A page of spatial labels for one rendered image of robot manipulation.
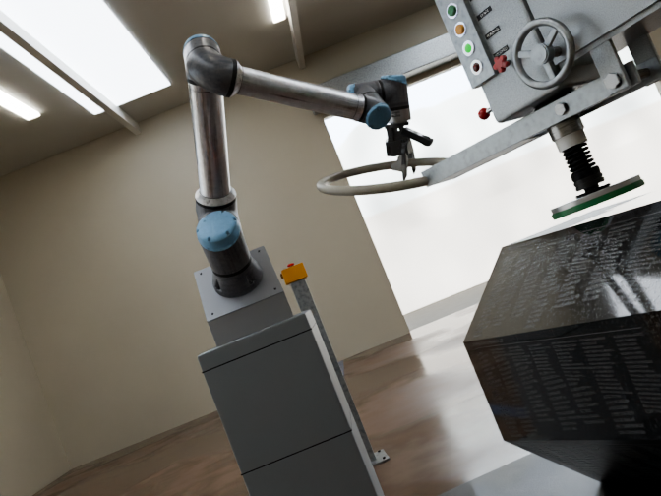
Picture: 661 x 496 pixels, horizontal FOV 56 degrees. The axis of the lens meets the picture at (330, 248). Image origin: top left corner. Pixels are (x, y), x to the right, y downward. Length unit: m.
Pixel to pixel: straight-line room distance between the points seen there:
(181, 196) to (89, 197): 1.25
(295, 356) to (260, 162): 6.46
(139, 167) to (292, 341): 6.85
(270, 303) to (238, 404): 0.37
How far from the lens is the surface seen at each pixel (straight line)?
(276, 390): 2.14
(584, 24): 1.47
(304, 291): 3.19
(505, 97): 1.58
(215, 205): 2.25
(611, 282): 1.32
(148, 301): 8.59
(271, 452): 2.19
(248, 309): 2.23
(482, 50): 1.59
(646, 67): 1.58
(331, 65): 8.75
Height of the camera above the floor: 0.88
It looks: 4 degrees up
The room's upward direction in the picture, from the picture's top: 22 degrees counter-clockwise
